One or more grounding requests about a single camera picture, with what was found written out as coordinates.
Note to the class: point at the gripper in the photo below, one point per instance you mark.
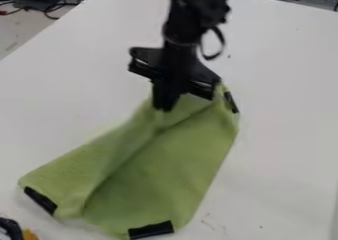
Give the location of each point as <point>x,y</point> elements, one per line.
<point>176,66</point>

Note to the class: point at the green cloth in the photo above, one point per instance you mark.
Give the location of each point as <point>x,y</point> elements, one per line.
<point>163,165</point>

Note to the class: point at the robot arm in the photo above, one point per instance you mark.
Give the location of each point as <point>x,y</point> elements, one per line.
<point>193,10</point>

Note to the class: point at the yellow toy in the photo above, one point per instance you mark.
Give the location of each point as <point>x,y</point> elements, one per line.
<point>30,235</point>

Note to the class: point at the black tool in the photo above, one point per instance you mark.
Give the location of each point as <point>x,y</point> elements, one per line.
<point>8,229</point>

